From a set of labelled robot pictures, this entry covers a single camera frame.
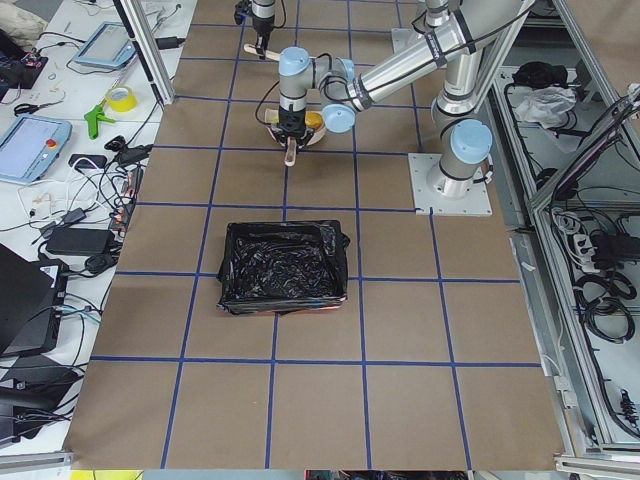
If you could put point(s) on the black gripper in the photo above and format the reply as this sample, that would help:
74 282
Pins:
292 121
262 25

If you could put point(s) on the beige hand brush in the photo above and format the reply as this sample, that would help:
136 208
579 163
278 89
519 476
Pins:
261 53

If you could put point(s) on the beige plastic dustpan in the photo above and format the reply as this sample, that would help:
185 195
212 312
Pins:
312 136

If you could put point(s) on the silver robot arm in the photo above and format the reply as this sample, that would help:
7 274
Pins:
264 9
469 42

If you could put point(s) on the black lined trash bin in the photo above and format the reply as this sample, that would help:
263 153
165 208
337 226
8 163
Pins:
283 267

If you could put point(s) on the blue teach pendant far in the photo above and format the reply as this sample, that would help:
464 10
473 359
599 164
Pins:
109 47

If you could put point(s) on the blue teach pendant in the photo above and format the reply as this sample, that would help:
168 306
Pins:
109 47
30 146

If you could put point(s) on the yellow tape roll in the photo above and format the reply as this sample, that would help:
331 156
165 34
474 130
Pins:
121 99

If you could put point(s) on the green plastic clamp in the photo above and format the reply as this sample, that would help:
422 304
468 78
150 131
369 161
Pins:
93 119

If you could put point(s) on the black power adapter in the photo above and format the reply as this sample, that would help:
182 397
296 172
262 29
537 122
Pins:
79 241

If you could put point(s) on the black scissors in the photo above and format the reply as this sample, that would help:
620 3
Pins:
29 108

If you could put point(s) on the white crumpled cloth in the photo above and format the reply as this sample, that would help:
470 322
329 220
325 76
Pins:
548 107

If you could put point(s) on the blue teach pendant near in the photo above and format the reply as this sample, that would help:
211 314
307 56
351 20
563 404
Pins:
30 146

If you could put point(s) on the black laptop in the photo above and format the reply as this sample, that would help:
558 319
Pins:
31 292

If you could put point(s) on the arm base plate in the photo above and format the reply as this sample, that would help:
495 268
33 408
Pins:
401 37
434 193

